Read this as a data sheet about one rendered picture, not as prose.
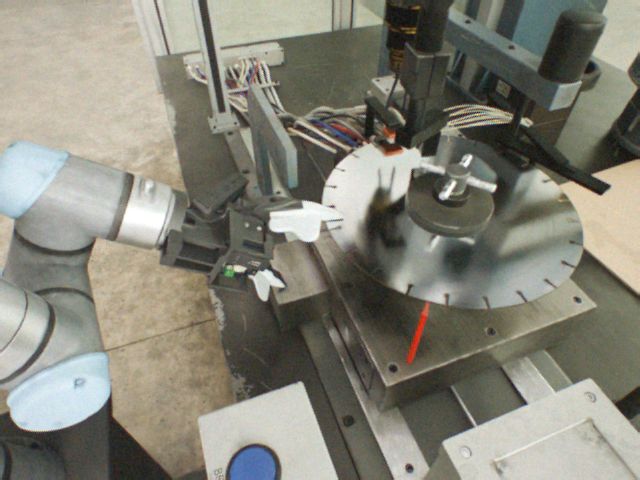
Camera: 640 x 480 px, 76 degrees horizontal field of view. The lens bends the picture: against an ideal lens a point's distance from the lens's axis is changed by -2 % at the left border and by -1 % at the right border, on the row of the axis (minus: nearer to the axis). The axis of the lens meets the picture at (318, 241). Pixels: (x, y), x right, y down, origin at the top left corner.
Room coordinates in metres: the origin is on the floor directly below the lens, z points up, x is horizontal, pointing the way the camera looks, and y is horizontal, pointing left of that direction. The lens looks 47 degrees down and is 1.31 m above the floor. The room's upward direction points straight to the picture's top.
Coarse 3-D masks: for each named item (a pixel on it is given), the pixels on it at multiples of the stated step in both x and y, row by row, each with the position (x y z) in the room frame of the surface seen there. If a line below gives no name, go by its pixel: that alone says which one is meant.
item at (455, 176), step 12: (468, 156) 0.44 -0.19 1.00; (432, 168) 0.42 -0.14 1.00; (444, 168) 0.42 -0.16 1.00; (456, 168) 0.41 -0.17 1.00; (444, 180) 0.41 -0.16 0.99; (456, 180) 0.40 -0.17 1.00; (468, 180) 0.40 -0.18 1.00; (480, 180) 0.40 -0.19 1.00; (444, 192) 0.37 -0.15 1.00; (456, 192) 0.40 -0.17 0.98
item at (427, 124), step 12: (408, 108) 0.47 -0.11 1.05; (420, 108) 0.46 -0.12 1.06; (432, 108) 0.52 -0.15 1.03; (408, 120) 0.46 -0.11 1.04; (420, 120) 0.46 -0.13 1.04; (432, 120) 0.49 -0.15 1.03; (444, 120) 0.50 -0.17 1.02; (396, 132) 0.46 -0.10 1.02; (408, 132) 0.46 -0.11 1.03; (420, 132) 0.46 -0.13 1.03; (432, 132) 0.48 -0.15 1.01; (408, 144) 0.45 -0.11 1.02; (432, 144) 0.49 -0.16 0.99; (420, 156) 0.49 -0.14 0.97
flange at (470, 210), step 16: (432, 176) 0.45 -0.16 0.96; (416, 192) 0.42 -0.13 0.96; (432, 192) 0.42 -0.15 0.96; (464, 192) 0.40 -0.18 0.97; (480, 192) 0.42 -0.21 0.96; (416, 208) 0.39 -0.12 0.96; (432, 208) 0.39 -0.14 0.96; (448, 208) 0.39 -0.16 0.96; (464, 208) 0.39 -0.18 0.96; (480, 208) 0.39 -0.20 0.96; (432, 224) 0.36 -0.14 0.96; (448, 224) 0.36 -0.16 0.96; (464, 224) 0.36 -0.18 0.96; (480, 224) 0.36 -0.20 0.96
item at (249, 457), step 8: (256, 448) 0.12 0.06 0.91; (240, 456) 0.11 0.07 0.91; (248, 456) 0.11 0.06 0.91; (256, 456) 0.11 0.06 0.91; (264, 456) 0.11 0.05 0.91; (240, 464) 0.11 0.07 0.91; (248, 464) 0.11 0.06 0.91; (256, 464) 0.11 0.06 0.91; (264, 464) 0.11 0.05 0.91; (272, 464) 0.11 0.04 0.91; (232, 472) 0.10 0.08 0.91; (240, 472) 0.10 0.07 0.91; (248, 472) 0.10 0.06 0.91; (256, 472) 0.10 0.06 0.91; (264, 472) 0.10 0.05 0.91; (272, 472) 0.10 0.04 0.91
